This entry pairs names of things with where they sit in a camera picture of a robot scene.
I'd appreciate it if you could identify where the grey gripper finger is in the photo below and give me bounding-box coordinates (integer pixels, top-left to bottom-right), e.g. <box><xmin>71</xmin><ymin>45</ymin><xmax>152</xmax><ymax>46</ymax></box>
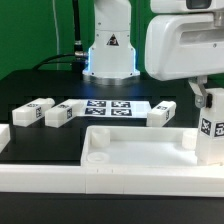
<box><xmin>188</xmin><ymin>76</ymin><xmax>213</xmax><ymax>109</ymax></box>

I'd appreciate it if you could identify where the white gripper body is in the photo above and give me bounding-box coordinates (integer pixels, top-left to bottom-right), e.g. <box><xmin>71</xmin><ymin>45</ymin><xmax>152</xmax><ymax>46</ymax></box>
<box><xmin>145</xmin><ymin>13</ymin><xmax>224</xmax><ymax>81</ymax></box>

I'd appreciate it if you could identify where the white desk top tray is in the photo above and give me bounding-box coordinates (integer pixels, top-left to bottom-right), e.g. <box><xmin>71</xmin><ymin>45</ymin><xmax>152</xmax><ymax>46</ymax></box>
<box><xmin>81</xmin><ymin>126</ymin><xmax>197</xmax><ymax>167</ymax></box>

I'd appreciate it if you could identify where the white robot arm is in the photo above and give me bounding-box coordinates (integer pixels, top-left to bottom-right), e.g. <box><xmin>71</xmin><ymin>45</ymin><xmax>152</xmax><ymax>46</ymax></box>
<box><xmin>83</xmin><ymin>0</ymin><xmax>224</xmax><ymax>108</ymax></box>

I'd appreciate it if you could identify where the white marker sheet with tags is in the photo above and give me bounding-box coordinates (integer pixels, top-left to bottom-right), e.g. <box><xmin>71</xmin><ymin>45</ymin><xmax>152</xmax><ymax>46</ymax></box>
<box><xmin>78</xmin><ymin>99</ymin><xmax>151</xmax><ymax>118</ymax></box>

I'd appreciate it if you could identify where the white front fence bar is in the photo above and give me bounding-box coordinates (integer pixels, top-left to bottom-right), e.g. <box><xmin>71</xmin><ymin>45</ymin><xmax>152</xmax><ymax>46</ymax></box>
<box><xmin>0</xmin><ymin>164</ymin><xmax>224</xmax><ymax>197</ymax></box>

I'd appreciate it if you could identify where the white fence bar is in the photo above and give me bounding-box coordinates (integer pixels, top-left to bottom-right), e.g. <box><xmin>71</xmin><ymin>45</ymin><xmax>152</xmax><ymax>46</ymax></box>
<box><xmin>0</xmin><ymin>124</ymin><xmax>10</xmax><ymax>153</ymax></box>
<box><xmin>0</xmin><ymin>164</ymin><xmax>224</xmax><ymax>197</ymax></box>

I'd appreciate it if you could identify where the white left fence bar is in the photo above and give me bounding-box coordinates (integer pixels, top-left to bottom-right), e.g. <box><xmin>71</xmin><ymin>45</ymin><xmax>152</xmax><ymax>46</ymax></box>
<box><xmin>0</xmin><ymin>124</ymin><xmax>10</xmax><ymax>153</ymax></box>

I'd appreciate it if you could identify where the black cable post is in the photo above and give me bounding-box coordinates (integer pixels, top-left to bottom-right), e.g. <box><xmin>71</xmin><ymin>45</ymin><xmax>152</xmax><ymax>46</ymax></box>
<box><xmin>72</xmin><ymin>0</ymin><xmax>84</xmax><ymax>78</ymax></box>

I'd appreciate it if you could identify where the thin white cable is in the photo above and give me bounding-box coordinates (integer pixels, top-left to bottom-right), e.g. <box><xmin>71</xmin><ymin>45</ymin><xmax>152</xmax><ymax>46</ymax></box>
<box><xmin>52</xmin><ymin>0</ymin><xmax>61</xmax><ymax>71</ymax></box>

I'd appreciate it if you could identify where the black thick cable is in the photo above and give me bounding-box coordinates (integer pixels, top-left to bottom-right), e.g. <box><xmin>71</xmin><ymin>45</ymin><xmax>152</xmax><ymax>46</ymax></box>
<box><xmin>31</xmin><ymin>53</ymin><xmax>88</xmax><ymax>71</ymax></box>

